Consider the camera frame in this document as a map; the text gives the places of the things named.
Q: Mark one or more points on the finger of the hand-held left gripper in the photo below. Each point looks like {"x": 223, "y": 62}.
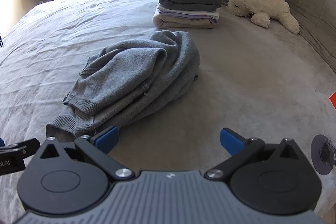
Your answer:
{"x": 21, "y": 148}

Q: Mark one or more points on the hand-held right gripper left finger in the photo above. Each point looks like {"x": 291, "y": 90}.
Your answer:
{"x": 106, "y": 138}

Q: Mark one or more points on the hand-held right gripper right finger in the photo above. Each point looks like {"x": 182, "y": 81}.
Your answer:
{"x": 232, "y": 140}

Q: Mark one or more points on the grey knit sweater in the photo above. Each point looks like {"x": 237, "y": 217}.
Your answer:
{"x": 131, "y": 74}

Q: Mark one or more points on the stack of folded clothes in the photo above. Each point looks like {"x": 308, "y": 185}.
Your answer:
{"x": 183, "y": 3}

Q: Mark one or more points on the orange flat packet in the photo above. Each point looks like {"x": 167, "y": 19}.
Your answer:
{"x": 333, "y": 100}

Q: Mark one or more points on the small black rack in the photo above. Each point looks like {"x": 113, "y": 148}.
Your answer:
{"x": 1, "y": 40}

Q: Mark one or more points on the beige folded garment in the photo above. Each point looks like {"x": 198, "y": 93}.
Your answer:
{"x": 178, "y": 23}

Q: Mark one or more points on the lilac white folded garment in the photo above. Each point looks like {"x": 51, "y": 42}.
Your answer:
{"x": 189, "y": 14}

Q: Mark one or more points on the white plush dog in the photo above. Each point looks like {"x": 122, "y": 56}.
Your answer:
{"x": 257, "y": 6}

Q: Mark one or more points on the grey round disc mount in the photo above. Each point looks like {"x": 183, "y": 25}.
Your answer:
{"x": 319, "y": 154}

